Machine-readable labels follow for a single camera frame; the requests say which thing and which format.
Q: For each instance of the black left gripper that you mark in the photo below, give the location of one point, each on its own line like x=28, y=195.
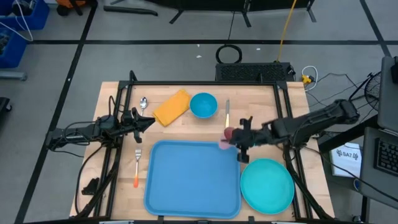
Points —
x=132, y=123

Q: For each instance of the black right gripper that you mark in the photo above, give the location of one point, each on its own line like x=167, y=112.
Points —
x=253, y=137

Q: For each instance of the pink plastic cup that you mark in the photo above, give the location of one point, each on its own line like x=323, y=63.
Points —
x=224, y=143

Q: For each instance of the metal spoon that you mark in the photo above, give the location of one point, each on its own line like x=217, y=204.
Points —
x=143, y=102

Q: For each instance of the yellow cloth napkin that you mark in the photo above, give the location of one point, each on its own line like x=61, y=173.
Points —
x=172, y=108

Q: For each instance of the blue ribbed bowl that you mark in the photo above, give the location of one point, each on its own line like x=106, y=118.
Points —
x=203, y=105

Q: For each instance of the teal plate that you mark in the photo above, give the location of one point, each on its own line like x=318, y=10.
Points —
x=267, y=186

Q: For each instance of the blue plastic tray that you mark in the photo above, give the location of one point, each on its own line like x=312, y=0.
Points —
x=192, y=180

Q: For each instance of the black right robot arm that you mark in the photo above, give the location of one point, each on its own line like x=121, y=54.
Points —
x=314, y=123

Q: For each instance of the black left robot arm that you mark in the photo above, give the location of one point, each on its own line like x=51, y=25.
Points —
x=81, y=132

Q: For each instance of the black vented computer case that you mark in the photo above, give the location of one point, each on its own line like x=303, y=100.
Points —
x=253, y=72

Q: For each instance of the yellow power plug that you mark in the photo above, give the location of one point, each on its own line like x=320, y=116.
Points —
x=306, y=79

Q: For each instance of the black tube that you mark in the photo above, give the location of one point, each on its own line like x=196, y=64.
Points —
x=130, y=10

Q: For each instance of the white SA7 paper sign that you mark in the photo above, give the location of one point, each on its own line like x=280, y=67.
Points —
x=346, y=160

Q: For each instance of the black room divider panel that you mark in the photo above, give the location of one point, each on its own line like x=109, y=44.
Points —
x=217, y=3

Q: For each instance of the grey metal bar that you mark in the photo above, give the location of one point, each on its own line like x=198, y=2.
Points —
x=12, y=75

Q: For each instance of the orange and black object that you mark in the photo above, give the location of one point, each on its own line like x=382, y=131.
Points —
x=66, y=3

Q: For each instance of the black chair base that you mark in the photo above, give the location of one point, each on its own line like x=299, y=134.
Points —
x=4, y=104

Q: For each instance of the grey laptop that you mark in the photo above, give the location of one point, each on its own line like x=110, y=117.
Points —
x=382, y=149

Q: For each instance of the large blue storage bin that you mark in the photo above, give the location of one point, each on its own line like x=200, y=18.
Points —
x=37, y=18

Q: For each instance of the small blue storage bin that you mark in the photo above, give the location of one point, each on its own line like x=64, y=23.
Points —
x=14, y=49

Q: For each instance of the black aluminium table frame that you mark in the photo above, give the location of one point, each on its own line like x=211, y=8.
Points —
x=199, y=83

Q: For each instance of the black frame clamp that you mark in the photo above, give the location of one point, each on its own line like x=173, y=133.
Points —
x=90, y=186

